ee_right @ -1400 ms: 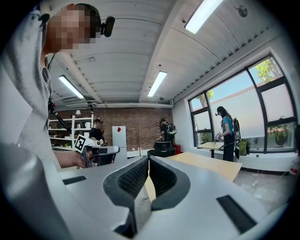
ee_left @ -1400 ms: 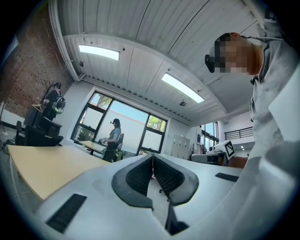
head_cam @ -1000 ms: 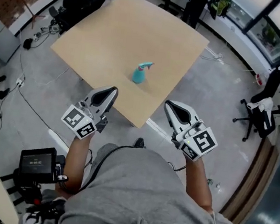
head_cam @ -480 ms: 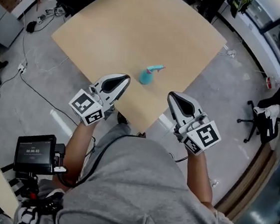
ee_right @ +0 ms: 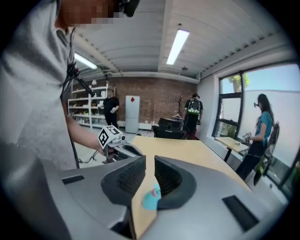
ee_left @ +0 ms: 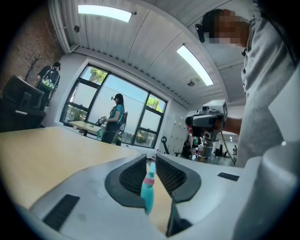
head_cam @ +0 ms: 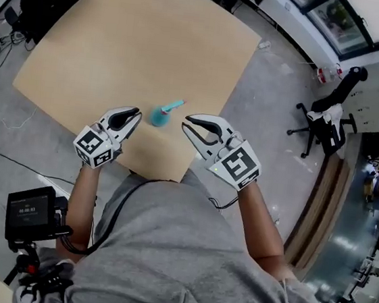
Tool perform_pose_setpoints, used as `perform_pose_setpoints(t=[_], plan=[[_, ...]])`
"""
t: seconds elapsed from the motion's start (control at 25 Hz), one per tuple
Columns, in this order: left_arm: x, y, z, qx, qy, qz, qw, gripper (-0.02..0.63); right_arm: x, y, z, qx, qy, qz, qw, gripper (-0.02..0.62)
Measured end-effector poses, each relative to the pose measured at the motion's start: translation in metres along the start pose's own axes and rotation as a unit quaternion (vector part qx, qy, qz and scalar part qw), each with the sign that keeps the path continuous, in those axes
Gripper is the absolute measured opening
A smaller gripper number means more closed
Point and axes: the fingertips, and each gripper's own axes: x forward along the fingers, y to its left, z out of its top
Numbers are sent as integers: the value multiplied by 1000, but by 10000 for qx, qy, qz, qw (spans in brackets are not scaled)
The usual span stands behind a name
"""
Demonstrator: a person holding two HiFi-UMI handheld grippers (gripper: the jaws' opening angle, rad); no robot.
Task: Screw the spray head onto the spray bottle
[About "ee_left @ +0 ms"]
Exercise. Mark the bare branch coat stand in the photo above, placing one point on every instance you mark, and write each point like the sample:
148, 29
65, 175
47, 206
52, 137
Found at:
32, 65

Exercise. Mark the person's right forearm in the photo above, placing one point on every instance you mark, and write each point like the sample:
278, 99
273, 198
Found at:
233, 125

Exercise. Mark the teal small object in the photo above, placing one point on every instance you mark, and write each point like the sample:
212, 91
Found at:
147, 197

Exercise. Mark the person's right hand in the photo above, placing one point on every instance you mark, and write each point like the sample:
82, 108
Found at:
220, 124

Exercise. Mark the black armchair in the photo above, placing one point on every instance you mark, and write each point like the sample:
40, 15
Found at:
21, 93

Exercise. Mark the black head-worn camera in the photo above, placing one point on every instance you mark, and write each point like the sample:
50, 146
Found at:
200, 32

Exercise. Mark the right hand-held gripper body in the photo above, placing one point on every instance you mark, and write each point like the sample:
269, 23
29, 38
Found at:
204, 120

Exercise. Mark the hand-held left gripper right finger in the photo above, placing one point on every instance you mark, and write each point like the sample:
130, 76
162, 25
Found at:
180, 182

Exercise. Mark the white lockers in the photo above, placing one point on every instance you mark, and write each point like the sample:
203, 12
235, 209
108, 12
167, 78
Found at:
178, 131

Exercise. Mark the person's head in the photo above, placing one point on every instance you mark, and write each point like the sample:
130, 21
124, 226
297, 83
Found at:
225, 25

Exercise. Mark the round ceiling fixture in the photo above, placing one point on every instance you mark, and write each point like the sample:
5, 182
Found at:
191, 82
76, 28

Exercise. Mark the white wall conduit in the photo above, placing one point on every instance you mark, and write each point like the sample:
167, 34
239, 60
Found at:
63, 28

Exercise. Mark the black green backpack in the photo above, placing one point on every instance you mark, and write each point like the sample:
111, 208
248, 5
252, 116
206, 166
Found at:
50, 79

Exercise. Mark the long ceiling light panel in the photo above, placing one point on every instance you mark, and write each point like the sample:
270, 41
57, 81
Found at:
105, 12
194, 64

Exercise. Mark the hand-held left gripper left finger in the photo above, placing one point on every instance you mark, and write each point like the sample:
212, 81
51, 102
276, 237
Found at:
126, 185

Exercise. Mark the cluttered work desk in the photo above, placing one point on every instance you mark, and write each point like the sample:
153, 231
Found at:
204, 150

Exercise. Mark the person's grey shirt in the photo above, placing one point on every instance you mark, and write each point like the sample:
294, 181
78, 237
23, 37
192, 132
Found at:
262, 82

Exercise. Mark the black kick scooter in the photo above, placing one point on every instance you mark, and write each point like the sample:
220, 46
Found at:
164, 143

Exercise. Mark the wooden table with black legs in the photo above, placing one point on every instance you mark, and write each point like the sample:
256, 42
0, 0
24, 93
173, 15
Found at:
85, 126

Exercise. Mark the large black framed window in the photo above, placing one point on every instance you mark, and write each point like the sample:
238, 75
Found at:
126, 98

